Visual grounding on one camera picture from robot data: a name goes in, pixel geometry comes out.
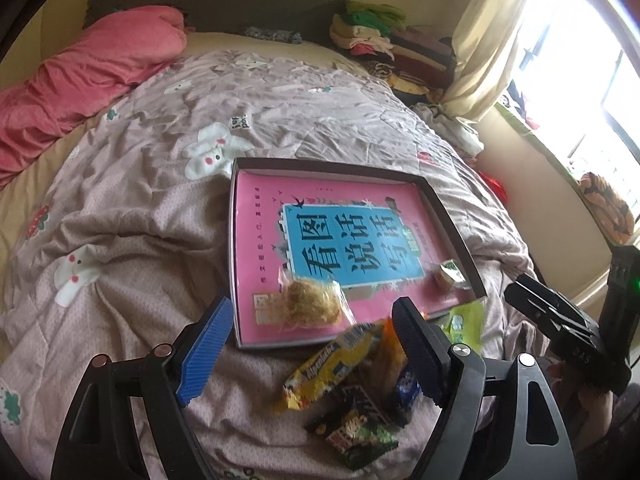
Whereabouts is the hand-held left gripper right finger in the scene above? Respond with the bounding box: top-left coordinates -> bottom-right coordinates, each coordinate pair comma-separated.
391,296 -> 571,480

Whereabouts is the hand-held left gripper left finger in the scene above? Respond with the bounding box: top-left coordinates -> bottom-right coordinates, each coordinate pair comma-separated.
50,296 -> 236,480

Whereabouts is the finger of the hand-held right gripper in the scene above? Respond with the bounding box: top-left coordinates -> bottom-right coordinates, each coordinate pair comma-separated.
504,285 -> 576,346
517,274 -> 599,331

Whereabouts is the blue cookie packet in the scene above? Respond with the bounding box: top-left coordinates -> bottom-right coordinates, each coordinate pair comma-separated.
390,360 -> 426,426

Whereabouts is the yellow candy packet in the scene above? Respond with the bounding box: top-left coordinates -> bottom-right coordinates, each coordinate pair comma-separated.
282,322 -> 386,413

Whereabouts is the black green pea packet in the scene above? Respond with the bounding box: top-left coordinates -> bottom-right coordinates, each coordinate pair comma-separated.
305,400 -> 401,471

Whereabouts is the orange cracker packet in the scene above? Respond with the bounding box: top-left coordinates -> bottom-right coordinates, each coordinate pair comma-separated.
350,317 -> 408,396

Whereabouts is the light green snack packet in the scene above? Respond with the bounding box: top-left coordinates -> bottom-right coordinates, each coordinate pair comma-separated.
440,300 -> 487,356

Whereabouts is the round green-label cake packet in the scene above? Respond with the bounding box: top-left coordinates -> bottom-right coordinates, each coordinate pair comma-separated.
427,258 -> 471,291

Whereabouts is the orange patterned cushion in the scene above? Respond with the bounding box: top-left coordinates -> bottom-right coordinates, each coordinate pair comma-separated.
577,172 -> 636,246

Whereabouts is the clear floss cake packet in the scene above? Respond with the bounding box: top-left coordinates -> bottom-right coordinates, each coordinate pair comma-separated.
272,270 -> 356,333

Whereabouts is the red cloth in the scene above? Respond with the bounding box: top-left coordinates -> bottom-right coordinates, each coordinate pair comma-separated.
482,172 -> 506,206

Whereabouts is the pink book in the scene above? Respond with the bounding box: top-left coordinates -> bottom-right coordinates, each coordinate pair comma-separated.
235,170 -> 471,336

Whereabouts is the white cloth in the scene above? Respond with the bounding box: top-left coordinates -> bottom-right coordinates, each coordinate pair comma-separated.
412,102 -> 486,156

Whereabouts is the beige bed sheet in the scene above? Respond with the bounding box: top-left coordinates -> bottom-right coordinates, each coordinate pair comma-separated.
0,30 -> 361,281

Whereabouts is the printed blanket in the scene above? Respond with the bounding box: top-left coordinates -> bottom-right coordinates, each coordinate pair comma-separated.
0,50 -> 551,480

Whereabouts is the window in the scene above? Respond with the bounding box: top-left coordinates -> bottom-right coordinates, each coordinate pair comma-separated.
500,0 -> 640,171

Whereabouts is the cream curtain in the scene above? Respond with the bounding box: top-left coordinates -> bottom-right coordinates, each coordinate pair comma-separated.
442,0 -> 556,121

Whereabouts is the pink quilt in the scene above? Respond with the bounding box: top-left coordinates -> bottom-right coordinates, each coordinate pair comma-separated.
0,5 -> 188,191

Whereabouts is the pile of folded clothes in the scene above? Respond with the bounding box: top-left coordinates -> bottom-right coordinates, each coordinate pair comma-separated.
330,0 -> 458,106

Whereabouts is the dark patterned pillow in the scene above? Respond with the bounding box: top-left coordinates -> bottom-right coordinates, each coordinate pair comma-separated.
245,25 -> 303,46

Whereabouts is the dark grey headboard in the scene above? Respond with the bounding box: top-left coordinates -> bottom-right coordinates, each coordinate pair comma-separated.
82,0 -> 358,46

